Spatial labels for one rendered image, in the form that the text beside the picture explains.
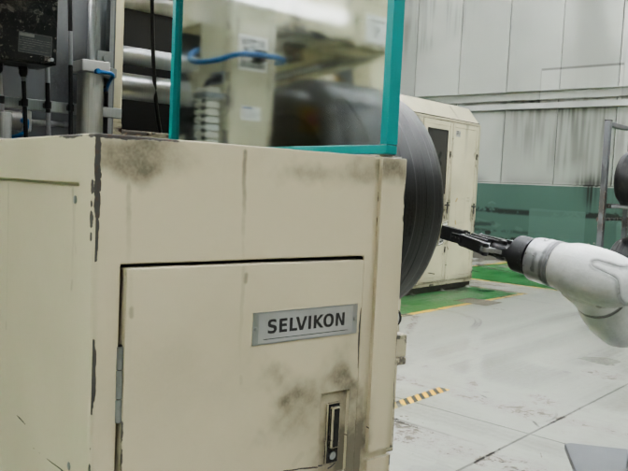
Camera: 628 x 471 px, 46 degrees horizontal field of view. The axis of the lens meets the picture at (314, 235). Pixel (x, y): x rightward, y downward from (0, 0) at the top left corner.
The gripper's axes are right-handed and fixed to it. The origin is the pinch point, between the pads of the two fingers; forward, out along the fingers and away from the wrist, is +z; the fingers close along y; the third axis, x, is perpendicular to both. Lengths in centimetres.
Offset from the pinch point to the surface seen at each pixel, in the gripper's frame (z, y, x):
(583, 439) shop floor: 71, -215, 125
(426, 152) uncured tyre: 15.5, -3.8, -16.3
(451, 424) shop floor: 123, -174, 132
